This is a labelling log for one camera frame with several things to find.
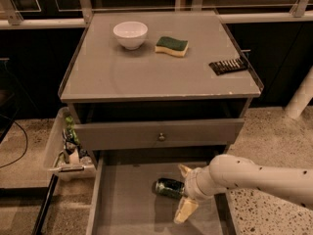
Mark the brass drawer knob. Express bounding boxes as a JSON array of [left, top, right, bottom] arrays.
[[158, 133, 166, 142]]

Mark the green soda can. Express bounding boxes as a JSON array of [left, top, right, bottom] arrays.
[[155, 178, 184, 200]]

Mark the grey open middle drawer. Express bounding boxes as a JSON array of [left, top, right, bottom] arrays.
[[86, 148, 239, 235]]

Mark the white ceramic bowl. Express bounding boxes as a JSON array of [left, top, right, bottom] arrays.
[[112, 22, 148, 50]]

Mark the green yellow sponge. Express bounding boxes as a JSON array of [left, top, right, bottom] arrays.
[[155, 36, 189, 58]]

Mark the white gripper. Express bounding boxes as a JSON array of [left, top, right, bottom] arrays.
[[174, 164, 225, 224]]

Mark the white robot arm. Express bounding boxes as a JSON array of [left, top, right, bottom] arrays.
[[174, 154, 313, 223]]

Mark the green bag in bin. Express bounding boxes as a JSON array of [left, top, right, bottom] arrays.
[[64, 116, 79, 145]]

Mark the black cable on floor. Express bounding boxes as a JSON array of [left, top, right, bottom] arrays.
[[0, 114, 29, 170]]

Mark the grey top drawer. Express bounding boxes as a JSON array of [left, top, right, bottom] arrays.
[[74, 118, 244, 151]]

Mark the white horizontal rail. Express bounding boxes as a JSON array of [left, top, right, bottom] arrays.
[[0, 11, 313, 30]]

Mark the grey drawer cabinet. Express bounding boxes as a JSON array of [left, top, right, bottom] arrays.
[[59, 12, 263, 156]]

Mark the clear plastic storage bin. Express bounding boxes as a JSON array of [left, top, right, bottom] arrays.
[[43, 107, 96, 181]]

